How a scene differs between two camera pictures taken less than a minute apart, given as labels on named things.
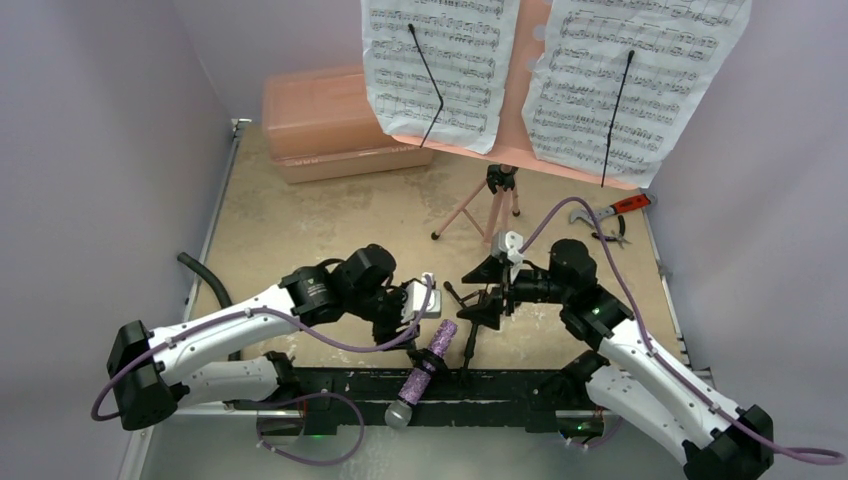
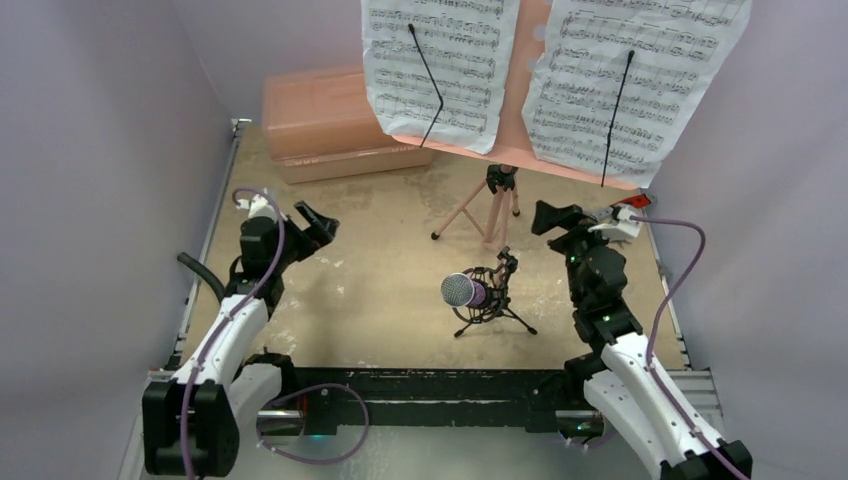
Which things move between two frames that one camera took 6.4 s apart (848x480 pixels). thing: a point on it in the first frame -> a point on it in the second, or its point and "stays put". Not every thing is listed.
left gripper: (383, 334) -> (322, 228)
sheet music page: (469, 45) stays put
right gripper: (493, 291) -> (570, 232)
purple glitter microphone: (399, 413) -> (459, 290)
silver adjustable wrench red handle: (601, 212) stays put
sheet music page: (680, 47) stays put
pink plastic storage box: (320, 124) stays put
